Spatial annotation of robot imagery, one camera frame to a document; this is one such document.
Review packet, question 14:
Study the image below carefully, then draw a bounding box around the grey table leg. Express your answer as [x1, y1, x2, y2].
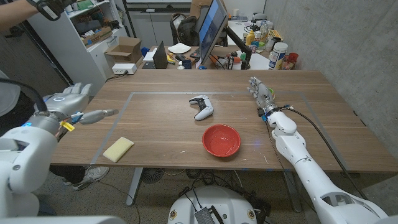
[282, 170, 303, 213]

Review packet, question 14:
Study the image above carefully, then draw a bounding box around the white plate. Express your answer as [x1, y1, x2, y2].
[167, 42, 192, 55]

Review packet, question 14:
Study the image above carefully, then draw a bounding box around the grey heatsink box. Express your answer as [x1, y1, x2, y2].
[194, 205, 219, 224]

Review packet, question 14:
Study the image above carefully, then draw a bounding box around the white sneaker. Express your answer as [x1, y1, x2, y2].
[63, 166, 111, 192]

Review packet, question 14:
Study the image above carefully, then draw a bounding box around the round floor fan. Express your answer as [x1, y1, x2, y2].
[141, 167, 165, 185]

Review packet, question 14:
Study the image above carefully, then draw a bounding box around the yellow sponge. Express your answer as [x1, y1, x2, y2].
[102, 136, 135, 164]

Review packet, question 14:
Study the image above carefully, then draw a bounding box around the white power strip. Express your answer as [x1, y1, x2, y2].
[111, 62, 138, 75]

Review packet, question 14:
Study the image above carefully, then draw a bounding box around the cardboard box with print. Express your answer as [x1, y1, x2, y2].
[81, 26, 113, 47]

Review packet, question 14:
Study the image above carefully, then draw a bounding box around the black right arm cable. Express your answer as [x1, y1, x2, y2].
[280, 105, 369, 200]

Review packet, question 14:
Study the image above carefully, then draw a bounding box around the yellow wrist tag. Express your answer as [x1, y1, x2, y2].
[60, 120, 76, 132]

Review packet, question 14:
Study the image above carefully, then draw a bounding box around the black computer monitor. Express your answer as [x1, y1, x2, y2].
[198, 0, 229, 66]

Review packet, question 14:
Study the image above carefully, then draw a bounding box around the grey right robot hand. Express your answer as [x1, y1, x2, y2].
[247, 77, 277, 114]

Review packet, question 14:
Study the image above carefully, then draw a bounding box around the white shelf unit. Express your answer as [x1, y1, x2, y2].
[27, 0, 129, 95]

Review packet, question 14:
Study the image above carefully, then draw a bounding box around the white wipes canister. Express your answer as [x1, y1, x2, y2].
[268, 42, 289, 70]

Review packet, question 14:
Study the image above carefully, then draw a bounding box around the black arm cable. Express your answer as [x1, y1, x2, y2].
[280, 105, 369, 200]
[0, 77, 49, 113]

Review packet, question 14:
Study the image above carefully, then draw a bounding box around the white game controller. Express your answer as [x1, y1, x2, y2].
[188, 95, 215, 122]

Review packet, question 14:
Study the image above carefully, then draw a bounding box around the white table leg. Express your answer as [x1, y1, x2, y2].
[125, 167, 145, 207]

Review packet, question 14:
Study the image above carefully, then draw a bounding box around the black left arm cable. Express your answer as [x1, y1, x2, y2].
[0, 77, 49, 113]

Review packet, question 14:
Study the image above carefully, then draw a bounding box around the black laptop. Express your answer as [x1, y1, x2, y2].
[141, 40, 169, 70]

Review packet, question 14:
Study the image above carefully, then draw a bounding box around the black backpack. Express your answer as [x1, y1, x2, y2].
[176, 14, 200, 47]

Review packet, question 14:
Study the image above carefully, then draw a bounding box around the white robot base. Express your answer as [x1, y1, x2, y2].
[167, 185, 259, 224]

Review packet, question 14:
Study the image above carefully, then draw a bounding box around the open cardboard box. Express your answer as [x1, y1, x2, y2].
[103, 36, 143, 64]

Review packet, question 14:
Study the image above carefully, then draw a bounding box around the person's bare forearm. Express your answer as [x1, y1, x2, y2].
[0, 0, 39, 32]

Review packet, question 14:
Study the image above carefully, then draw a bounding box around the grey cabinet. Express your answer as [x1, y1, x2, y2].
[126, 11, 175, 48]

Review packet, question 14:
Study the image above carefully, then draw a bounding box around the red bowl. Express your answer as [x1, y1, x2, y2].
[201, 124, 242, 158]

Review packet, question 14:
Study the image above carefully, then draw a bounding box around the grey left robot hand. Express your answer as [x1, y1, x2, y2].
[43, 82, 119, 126]

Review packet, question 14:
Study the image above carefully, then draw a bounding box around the black motion capture glove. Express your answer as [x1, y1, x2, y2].
[25, 0, 77, 22]

